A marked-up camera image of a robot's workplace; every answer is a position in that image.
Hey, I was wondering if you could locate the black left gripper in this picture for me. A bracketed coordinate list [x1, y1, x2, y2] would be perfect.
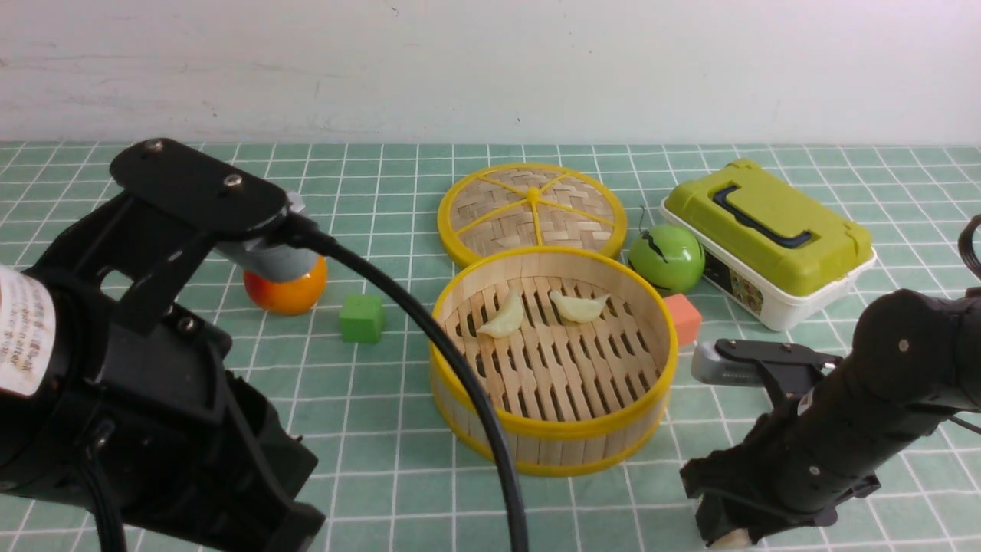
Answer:
[2, 137, 325, 551]

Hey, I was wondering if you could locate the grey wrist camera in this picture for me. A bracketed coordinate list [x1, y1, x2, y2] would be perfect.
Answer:
[216, 237, 320, 284]
[691, 339, 764, 388]

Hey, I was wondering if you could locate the black cable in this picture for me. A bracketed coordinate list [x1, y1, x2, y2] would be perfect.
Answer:
[287, 218, 530, 552]

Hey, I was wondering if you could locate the orange cube block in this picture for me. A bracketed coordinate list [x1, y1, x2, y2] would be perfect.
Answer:
[664, 294, 702, 348]

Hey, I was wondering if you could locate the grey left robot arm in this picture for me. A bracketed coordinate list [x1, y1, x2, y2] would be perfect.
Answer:
[2, 137, 326, 551]

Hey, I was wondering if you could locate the bamboo steamer tray yellow rim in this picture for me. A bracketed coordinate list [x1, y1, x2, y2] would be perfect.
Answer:
[432, 247, 679, 478]

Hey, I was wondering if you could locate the white dumpling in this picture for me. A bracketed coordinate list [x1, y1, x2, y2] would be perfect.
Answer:
[477, 289, 525, 339]
[549, 290, 610, 323]
[707, 530, 753, 550]

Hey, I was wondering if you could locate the green apple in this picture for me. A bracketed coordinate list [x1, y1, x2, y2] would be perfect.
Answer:
[627, 210, 707, 297]

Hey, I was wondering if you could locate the green lidded white box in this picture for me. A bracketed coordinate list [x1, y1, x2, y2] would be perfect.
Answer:
[659, 159, 878, 332]

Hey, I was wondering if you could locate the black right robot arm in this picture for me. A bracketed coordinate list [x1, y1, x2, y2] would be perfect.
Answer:
[680, 287, 980, 547]

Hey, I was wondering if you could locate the green cube block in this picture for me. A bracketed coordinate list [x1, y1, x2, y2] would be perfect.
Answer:
[339, 294, 386, 343]

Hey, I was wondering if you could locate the orange red pear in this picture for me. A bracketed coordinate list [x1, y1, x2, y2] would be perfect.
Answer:
[242, 256, 328, 317]

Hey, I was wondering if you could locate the woven bamboo steamer lid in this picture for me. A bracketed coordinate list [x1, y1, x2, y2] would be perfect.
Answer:
[437, 162, 628, 267]

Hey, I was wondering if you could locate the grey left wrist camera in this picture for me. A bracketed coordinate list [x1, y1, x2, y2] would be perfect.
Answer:
[216, 237, 320, 284]

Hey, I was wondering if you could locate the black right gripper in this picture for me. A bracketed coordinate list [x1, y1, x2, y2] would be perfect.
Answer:
[681, 341, 920, 545]

